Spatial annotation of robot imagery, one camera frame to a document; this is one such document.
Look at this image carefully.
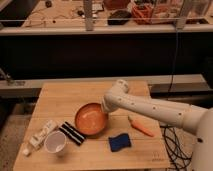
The orange ceramic bowl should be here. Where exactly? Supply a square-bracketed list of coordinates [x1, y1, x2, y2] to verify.
[75, 103, 108, 136]

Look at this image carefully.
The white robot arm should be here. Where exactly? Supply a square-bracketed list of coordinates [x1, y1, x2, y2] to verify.
[101, 80, 213, 171]

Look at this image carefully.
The orange toy carrot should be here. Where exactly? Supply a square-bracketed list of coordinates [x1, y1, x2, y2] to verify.
[128, 117, 154, 137]

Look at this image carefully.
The blue sponge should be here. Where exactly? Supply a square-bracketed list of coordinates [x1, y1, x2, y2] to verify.
[108, 133, 131, 152]

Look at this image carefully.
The black object on shelf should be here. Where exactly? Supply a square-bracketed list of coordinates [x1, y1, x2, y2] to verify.
[107, 10, 131, 25]

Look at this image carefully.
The white paper cup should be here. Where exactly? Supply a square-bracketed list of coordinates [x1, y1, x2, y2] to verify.
[44, 131, 67, 156]

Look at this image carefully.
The orange tool on shelf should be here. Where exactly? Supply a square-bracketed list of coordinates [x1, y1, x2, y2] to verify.
[131, 4, 152, 25]

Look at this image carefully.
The white tube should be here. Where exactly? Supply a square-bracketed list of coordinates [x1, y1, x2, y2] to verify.
[22, 120, 58, 156]

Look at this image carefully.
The black hanging cable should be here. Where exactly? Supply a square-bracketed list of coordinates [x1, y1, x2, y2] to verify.
[167, 29, 180, 92]

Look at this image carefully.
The grey metal post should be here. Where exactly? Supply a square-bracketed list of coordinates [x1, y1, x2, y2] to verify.
[83, 0, 93, 31]
[175, 0, 193, 29]

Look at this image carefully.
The black cable bundle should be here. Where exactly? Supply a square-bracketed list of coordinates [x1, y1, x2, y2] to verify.
[160, 123, 195, 169]

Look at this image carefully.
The grey metal post right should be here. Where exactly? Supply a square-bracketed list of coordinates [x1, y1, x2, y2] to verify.
[175, 0, 193, 29]

